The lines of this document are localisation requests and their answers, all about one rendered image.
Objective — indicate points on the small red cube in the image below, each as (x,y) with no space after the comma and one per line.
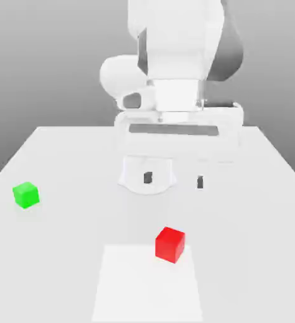
(169,245)

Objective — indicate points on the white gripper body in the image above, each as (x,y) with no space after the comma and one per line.
(172,145)

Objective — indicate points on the small green cube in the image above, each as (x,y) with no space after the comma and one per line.
(26,194)

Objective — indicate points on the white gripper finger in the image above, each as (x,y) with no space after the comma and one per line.
(200,182)
(147,178)

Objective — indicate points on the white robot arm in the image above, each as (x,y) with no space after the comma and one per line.
(177,37)

